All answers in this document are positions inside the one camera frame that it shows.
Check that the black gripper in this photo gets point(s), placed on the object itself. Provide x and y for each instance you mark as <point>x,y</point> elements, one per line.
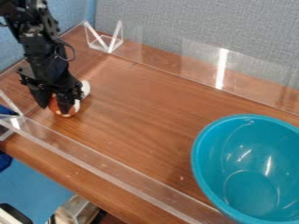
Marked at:
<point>46,77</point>

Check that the clear acrylic back barrier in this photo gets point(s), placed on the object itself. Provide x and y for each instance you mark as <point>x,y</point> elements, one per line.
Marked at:
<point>229,71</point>

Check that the clear acrylic left bracket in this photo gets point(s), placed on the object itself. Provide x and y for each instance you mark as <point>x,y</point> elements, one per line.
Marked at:
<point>9,116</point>

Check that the blue plastic bowl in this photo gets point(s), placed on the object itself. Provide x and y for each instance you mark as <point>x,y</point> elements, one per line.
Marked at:
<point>244,162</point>

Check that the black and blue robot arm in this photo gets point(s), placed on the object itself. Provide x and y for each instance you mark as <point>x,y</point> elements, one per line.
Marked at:
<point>34,28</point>

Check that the metallic box under table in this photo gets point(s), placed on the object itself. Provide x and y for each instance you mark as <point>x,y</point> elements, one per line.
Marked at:
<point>74,211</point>

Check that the black object bottom left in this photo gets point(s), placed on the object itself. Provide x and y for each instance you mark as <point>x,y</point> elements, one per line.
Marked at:
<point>12,216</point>

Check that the clear acrylic barrier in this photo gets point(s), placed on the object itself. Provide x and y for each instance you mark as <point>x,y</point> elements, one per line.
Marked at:
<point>133,197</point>
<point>229,71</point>

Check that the clear acrylic front barrier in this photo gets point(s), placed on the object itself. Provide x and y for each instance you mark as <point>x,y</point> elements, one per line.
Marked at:
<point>133,197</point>

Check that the clear acrylic corner bracket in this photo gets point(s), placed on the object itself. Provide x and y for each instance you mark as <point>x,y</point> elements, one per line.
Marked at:
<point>102,42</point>

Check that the brown toy mushroom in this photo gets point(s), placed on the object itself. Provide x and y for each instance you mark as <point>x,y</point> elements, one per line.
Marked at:
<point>53,106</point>

